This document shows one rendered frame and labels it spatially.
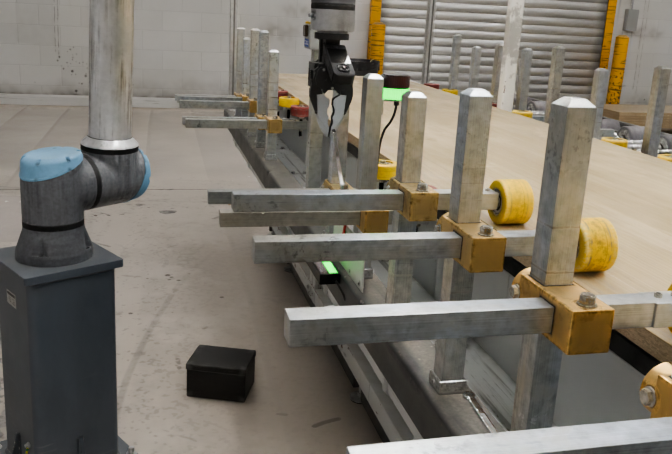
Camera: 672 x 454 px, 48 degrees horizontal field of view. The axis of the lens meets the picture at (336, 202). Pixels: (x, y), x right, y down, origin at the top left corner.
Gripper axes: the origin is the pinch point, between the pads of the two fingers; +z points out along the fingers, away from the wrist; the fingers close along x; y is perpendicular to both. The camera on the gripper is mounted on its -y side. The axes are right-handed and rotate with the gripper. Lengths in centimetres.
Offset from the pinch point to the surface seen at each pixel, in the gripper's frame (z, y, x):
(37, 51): 41, 769, 156
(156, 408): 101, 69, 35
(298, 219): 16.5, -8.8, 7.5
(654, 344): 12, -80, -22
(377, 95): -8.3, -5.0, -8.4
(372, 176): 8.5, -5.0, -8.5
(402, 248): 6, -59, 3
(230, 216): 15.6, -8.8, 21.1
